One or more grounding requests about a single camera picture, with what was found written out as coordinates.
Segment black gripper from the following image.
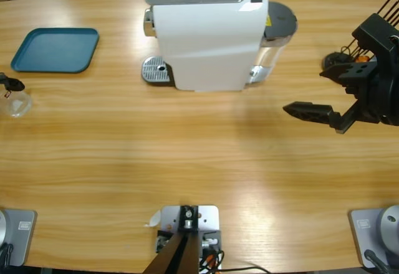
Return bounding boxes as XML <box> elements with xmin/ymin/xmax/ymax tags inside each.
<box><xmin>282</xmin><ymin>60</ymin><xmax>399</xmax><ymax>135</ymax></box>

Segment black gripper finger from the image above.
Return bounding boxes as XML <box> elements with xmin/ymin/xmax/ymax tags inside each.
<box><xmin>0</xmin><ymin>72</ymin><xmax>26</xmax><ymax>92</ymax></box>

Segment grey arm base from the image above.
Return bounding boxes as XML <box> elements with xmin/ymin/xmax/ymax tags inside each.
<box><xmin>348</xmin><ymin>204</ymin><xmax>399</xmax><ymax>268</ymax></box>
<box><xmin>0</xmin><ymin>209</ymin><xmax>37</xmax><ymax>267</ymax></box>

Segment white capsule coffee machine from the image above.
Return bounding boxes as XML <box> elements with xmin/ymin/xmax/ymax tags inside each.
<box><xmin>143</xmin><ymin>0</ymin><xmax>269</xmax><ymax>93</ymax></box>

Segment clear glass cup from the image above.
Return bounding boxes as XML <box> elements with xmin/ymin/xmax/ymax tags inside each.
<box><xmin>0</xmin><ymin>87</ymin><xmax>34</xmax><ymax>118</ymax></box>

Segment black capsule holder with rods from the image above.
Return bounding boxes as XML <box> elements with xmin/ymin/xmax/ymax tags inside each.
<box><xmin>322</xmin><ymin>0</ymin><xmax>399</xmax><ymax>83</ymax></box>

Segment blue plastic tray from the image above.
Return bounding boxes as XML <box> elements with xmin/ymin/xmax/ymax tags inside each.
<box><xmin>10</xmin><ymin>27</ymin><xmax>100</xmax><ymax>75</ymax></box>

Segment clear water tank black lid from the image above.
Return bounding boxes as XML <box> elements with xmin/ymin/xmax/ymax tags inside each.
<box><xmin>248</xmin><ymin>1</ymin><xmax>299</xmax><ymax>85</ymax></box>

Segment chrome slotted drip tray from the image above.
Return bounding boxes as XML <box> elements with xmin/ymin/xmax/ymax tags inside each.
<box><xmin>142</xmin><ymin>55</ymin><xmax>172</xmax><ymax>84</ymax></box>

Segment white tape tab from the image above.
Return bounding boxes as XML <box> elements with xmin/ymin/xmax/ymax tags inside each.
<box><xmin>143</xmin><ymin>210</ymin><xmax>162</xmax><ymax>228</ymax></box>

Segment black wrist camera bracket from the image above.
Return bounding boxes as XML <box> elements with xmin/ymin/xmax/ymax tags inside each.
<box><xmin>351</xmin><ymin>12</ymin><xmax>399</xmax><ymax>69</ymax></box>

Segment black base cable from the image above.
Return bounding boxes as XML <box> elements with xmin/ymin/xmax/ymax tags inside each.
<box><xmin>0</xmin><ymin>243</ymin><xmax>14</xmax><ymax>267</ymax></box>
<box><xmin>363</xmin><ymin>248</ymin><xmax>391</xmax><ymax>274</ymax></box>

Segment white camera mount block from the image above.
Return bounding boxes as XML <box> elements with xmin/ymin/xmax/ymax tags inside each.
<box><xmin>155</xmin><ymin>204</ymin><xmax>223</xmax><ymax>272</ymax></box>

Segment black mount cable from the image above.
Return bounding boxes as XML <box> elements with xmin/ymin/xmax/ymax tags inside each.
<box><xmin>199</xmin><ymin>248</ymin><xmax>272</xmax><ymax>274</ymax></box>

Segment orange mount cable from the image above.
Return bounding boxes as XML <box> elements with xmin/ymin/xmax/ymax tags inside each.
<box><xmin>202</xmin><ymin>253</ymin><xmax>219</xmax><ymax>267</ymax></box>

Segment dark camera post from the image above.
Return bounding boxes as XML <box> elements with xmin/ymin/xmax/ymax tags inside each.
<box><xmin>143</xmin><ymin>205</ymin><xmax>200</xmax><ymax>274</ymax></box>

